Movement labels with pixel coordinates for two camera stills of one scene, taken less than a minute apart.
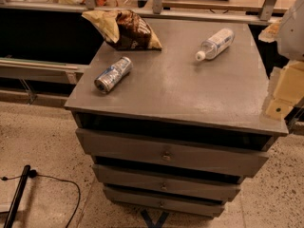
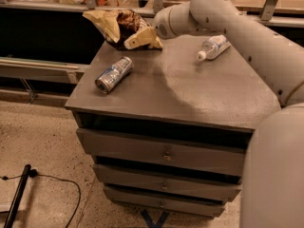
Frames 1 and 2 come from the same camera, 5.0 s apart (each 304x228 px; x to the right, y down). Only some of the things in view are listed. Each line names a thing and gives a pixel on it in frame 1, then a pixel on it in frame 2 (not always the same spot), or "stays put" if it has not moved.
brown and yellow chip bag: [123, 29] stays put
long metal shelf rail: [176, 14] stays put
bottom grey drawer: [159, 201] stays put
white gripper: [294, 37] -> [161, 25]
